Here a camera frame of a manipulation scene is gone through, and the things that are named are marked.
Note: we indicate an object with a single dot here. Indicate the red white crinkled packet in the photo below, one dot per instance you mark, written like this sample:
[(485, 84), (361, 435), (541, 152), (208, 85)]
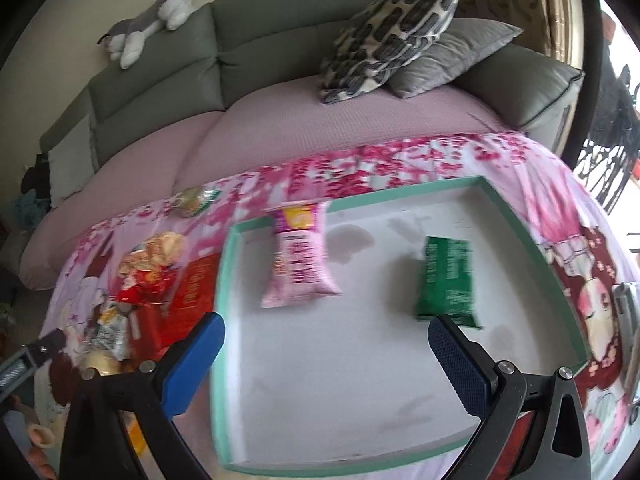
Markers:
[(147, 286)]

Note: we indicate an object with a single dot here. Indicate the pudding cup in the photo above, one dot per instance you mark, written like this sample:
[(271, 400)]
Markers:
[(102, 361)]

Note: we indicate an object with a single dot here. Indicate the white green korean packet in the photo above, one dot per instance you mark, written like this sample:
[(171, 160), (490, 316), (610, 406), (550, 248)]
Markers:
[(110, 334)]

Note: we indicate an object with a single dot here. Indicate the red snack packet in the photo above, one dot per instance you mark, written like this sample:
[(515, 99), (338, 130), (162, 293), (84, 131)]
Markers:
[(193, 297)]

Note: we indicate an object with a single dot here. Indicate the grey cushion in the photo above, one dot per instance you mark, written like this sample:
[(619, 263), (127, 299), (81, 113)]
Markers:
[(465, 43)]

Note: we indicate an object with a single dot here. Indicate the light grey small pillow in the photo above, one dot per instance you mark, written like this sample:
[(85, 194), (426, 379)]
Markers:
[(72, 163)]

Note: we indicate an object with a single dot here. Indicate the green rimmed white tray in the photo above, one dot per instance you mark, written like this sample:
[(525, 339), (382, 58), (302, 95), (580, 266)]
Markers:
[(348, 384)]

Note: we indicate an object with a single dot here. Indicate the dark red box packet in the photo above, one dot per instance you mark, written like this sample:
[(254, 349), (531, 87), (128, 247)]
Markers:
[(145, 328)]

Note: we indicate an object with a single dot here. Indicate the dark green snack packet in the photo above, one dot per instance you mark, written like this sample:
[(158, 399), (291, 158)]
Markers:
[(445, 285)]

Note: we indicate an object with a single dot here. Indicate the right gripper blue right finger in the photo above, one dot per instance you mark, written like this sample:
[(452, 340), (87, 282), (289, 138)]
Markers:
[(468, 367)]

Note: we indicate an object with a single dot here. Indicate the pink snack packet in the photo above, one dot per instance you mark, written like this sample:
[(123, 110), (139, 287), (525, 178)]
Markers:
[(299, 271)]

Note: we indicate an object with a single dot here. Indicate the grey white plush cat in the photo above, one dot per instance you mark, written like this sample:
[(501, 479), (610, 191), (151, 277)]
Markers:
[(125, 40)]

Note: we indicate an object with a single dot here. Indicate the black white patterned cushion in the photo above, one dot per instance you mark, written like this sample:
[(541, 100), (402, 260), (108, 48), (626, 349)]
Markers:
[(377, 42)]

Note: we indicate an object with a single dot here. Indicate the pink cartoon blanket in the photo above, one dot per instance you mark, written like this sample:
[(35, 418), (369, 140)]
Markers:
[(76, 249)]

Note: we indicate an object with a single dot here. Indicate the grey green sofa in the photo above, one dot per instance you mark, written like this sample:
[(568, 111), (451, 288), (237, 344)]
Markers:
[(228, 49)]

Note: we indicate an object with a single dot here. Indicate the round cracker packet green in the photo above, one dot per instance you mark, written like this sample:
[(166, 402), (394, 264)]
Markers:
[(193, 201)]

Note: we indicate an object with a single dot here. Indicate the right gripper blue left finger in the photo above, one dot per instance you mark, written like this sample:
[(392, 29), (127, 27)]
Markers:
[(184, 366)]

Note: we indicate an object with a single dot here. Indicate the beige orange snack packet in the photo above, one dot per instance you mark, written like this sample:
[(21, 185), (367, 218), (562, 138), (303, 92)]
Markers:
[(153, 254)]

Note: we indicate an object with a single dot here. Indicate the pink sofa seat cover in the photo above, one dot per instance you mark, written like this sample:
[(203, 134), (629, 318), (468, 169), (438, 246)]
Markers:
[(277, 124)]

